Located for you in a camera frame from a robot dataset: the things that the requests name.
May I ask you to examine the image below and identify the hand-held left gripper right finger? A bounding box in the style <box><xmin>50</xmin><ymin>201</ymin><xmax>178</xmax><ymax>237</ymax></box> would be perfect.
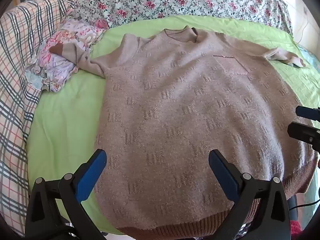
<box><xmin>209</xmin><ymin>149</ymin><xmax>292</xmax><ymax>240</ymax></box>

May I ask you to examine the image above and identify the black cable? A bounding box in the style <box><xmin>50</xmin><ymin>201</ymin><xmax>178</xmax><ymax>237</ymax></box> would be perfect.
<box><xmin>289</xmin><ymin>199</ymin><xmax>320</xmax><ymax>210</ymax></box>

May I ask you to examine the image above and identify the beige knitted sweater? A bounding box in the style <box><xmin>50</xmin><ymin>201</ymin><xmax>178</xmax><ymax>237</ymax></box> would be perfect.
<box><xmin>49</xmin><ymin>26</ymin><xmax>319</xmax><ymax>238</ymax></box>

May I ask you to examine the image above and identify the white cable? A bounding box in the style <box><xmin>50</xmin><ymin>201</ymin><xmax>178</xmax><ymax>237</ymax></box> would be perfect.
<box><xmin>296</xmin><ymin>6</ymin><xmax>311</xmax><ymax>45</ymax></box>

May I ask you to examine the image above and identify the pastel floral ruffled cloth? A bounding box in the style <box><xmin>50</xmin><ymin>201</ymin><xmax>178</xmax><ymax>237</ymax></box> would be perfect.
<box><xmin>24</xmin><ymin>18</ymin><xmax>108</xmax><ymax>93</ymax></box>

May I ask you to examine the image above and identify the light blue cloth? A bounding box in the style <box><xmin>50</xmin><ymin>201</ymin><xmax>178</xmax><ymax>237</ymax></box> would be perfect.
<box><xmin>297</xmin><ymin>43</ymin><xmax>320</xmax><ymax>72</ymax></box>

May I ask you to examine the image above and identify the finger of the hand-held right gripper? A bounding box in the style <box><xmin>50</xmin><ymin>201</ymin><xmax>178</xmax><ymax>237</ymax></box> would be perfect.
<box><xmin>287</xmin><ymin>122</ymin><xmax>320</xmax><ymax>153</ymax></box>
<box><xmin>295</xmin><ymin>106</ymin><xmax>320</xmax><ymax>122</ymax></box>

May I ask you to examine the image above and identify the plaid blanket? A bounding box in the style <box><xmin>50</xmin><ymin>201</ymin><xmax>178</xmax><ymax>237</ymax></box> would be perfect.
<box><xmin>0</xmin><ymin>0</ymin><xmax>79</xmax><ymax>238</ymax></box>

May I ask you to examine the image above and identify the green bed sheet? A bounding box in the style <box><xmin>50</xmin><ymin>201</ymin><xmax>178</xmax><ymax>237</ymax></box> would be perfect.
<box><xmin>26</xmin><ymin>14</ymin><xmax>320</xmax><ymax>236</ymax></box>

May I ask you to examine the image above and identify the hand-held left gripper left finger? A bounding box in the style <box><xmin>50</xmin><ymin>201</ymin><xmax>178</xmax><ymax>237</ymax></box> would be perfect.
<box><xmin>25</xmin><ymin>149</ymin><xmax>107</xmax><ymax>240</ymax></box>

